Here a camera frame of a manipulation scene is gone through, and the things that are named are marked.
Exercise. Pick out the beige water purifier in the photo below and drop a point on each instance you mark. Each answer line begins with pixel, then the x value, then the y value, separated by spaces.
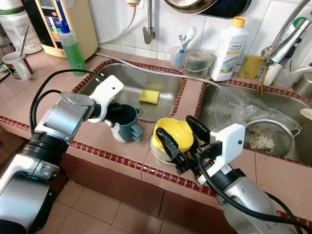
pixel 83 29

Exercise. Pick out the round metal strainer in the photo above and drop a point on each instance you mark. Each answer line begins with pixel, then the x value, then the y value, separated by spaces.
pixel 268 141

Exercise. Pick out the white printed mug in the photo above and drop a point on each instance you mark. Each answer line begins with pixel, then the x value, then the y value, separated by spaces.
pixel 17 68

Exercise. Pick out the white ladle red tip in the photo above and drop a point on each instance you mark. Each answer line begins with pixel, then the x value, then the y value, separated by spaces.
pixel 301 69

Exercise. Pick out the large white plastic jar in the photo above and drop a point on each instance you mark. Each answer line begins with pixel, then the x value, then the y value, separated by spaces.
pixel 19 29

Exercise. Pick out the white plastic spatula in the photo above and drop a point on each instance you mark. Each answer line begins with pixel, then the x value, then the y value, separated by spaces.
pixel 307 114

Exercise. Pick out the yellow plastic bowl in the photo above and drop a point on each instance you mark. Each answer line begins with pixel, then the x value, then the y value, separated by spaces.
pixel 173 129

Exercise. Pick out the chrome pull-out faucet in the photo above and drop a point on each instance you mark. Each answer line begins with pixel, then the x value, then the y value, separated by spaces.
pixel 285 48

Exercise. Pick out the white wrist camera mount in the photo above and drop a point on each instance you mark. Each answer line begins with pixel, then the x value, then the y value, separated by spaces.
pixel 229 141
pixel 108 90

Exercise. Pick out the clear plastic bucket container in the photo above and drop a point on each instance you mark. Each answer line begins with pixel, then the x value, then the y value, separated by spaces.
pixel 197 66

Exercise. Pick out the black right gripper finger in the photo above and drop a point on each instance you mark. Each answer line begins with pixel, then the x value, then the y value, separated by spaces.
pixel 200 129
pixel 169 145

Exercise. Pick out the clear plastic bag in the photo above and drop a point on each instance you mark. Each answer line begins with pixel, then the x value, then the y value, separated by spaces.
pixel 229 105

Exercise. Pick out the round steel plate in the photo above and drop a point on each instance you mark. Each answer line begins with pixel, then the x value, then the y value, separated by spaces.
pixel 158 155

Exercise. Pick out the red-brown base cabinet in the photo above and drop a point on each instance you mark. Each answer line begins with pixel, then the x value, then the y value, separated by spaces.
pixel 122 190

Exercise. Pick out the hanging black pan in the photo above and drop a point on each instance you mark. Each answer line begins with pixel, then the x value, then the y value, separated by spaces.
pixel 234 9

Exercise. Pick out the white detergent bottle yellow cap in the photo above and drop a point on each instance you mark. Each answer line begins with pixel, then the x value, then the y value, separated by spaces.
pixel 229 53

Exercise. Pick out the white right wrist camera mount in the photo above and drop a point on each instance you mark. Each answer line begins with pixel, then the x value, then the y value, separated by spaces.
pixel 229 141

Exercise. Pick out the hanging steel wok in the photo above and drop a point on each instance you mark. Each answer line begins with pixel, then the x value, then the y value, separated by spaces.
pixel 187 5

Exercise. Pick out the green dish soap bottle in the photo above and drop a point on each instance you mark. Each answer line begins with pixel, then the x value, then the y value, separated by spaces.
pixel 73 51

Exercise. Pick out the clear plastic tumbler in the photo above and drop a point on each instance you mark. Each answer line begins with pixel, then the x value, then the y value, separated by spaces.
pixel 285 78

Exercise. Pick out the large steel sink basin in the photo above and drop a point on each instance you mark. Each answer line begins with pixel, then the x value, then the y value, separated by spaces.
pixel 302 146

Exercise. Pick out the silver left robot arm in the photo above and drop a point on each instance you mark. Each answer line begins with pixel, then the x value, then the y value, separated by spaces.
pixel 63 117

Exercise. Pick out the thin metal stirrer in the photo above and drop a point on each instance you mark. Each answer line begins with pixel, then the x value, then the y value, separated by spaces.
pixel 24 41

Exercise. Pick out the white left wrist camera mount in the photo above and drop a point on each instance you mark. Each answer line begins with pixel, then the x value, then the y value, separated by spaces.
pixel 108 90

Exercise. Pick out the clear toothbrush cup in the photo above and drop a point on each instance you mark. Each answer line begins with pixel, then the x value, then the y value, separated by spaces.
pixel 177 61

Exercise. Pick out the small steel sink basin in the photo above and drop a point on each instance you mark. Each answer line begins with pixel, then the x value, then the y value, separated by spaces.
pixel 126 80

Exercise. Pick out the bright yellow dish sponge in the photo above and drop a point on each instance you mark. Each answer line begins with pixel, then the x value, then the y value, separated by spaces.
pixel 149 96

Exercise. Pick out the white bottle green cap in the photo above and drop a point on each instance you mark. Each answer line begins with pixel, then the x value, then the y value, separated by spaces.
pixel 270 75

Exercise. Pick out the chrome wall tap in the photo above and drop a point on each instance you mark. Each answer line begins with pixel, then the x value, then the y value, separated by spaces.
pixel 149 29

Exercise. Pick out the blue-grey mug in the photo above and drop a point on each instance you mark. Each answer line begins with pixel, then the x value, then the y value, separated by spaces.
pixel 132 129

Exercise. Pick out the steel cup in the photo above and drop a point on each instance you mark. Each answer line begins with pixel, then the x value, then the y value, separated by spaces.
pixel 303 87

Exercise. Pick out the beige wall plug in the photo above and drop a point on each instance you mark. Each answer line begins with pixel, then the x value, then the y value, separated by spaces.
pixel 134 3

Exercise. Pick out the mustard yellow scouring pad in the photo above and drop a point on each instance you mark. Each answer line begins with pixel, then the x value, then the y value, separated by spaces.
pixel 250 67

